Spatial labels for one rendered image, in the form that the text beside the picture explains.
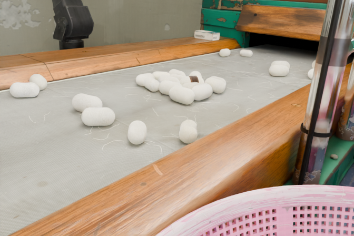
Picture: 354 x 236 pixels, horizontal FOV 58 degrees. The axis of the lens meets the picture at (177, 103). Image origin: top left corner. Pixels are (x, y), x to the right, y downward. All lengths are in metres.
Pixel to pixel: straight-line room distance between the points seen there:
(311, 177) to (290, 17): 0.58
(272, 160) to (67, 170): 0.16
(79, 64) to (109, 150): 0.29
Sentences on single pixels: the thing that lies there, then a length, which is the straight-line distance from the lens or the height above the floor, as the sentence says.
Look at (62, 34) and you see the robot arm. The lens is 0.87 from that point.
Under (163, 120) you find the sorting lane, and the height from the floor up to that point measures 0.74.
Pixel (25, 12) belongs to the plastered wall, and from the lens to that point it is 2.66.
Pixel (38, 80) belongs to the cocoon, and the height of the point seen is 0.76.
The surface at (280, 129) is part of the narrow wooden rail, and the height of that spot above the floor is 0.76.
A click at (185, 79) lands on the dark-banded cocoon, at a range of 0.47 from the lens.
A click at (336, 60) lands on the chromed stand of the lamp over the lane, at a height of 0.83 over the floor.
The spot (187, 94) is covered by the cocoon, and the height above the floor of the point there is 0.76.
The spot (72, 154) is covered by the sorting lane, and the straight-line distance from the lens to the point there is 0.30.
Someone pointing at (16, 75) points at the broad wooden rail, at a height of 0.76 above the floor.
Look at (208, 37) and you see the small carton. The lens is 0.87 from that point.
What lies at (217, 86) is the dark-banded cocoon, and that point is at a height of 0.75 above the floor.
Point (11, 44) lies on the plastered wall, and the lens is 2.63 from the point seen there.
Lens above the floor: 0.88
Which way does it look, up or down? 19 degrees down
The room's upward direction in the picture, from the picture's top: 3 degrees clockwise
